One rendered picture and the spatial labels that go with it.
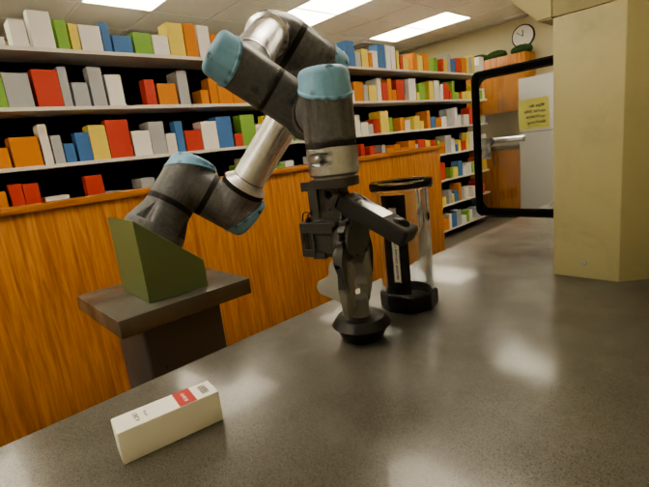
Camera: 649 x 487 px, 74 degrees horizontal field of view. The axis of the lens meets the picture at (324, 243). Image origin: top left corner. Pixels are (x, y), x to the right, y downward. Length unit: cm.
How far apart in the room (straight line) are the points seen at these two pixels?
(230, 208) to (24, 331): 143
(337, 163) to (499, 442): 38
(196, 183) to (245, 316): 175
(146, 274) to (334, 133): 60
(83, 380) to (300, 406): 199
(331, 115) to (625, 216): 56
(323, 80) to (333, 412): 42
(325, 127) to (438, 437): 40
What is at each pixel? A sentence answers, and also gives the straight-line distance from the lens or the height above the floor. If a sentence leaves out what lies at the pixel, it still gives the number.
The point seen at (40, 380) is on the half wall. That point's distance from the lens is 243.
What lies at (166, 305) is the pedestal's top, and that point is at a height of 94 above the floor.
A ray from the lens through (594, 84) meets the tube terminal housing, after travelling 91.
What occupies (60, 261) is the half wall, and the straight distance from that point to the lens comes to 232.
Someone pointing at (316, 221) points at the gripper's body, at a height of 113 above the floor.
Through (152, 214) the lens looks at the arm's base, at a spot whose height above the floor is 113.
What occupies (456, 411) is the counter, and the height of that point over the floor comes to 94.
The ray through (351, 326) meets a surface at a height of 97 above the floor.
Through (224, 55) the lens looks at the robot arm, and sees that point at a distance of 70.
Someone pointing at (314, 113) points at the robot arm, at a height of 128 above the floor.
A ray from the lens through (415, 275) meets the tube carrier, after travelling 75.
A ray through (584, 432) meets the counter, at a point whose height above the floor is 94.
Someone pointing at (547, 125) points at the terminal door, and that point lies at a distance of 126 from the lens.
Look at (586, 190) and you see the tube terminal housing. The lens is 92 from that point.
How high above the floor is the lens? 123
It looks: 12 degrees down
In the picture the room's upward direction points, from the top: 7 degrees counter-clockwise
